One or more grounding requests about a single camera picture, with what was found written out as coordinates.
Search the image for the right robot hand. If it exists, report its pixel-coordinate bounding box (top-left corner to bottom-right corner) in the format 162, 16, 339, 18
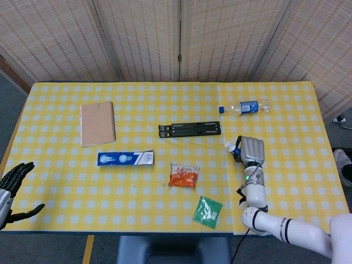
232, 135, 266, 166

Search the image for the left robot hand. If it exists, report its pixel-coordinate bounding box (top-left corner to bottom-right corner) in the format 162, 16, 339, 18
0, 161, 46, 229

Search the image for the white-capped blue tube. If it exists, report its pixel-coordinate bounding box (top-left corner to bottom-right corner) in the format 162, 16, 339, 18
224, 139, 243, 157

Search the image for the blue toothpaste carton box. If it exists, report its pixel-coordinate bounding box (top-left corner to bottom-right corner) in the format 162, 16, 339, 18
97, 150, 155, 168

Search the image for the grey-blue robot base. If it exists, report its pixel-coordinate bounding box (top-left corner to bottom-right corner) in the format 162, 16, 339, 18
117, 235, 233, 264

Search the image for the yellow checkered tablecloth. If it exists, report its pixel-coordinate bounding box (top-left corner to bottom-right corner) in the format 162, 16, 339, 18
0, 81, 351, 236

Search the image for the clear bottle with blue label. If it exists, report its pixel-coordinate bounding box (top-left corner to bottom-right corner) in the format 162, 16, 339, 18
218, 99, 272, 116

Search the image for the black folding stand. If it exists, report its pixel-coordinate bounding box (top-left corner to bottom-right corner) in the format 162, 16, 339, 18
158, 121, 222, 139

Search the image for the orange snack packet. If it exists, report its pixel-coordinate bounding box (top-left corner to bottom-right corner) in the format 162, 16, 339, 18
168, 162, 201, 189

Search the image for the green foil sachet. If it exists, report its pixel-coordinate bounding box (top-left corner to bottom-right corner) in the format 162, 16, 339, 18
192, 195, 223, 229

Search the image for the large grey sneaker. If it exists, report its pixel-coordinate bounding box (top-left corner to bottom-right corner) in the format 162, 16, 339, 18
333, 148, 352, 188

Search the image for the brown spiral notebook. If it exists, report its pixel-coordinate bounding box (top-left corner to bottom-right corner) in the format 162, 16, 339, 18
80, 101, 117, 148

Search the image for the yellow floor tape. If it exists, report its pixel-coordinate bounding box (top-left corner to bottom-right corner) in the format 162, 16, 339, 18
82, 235, 95, 264

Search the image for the woven folding screen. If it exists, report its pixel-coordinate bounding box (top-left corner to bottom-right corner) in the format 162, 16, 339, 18
0, 0, 352, 120

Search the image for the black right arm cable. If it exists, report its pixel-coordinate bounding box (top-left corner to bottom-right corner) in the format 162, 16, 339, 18
229, 227, 251, 264

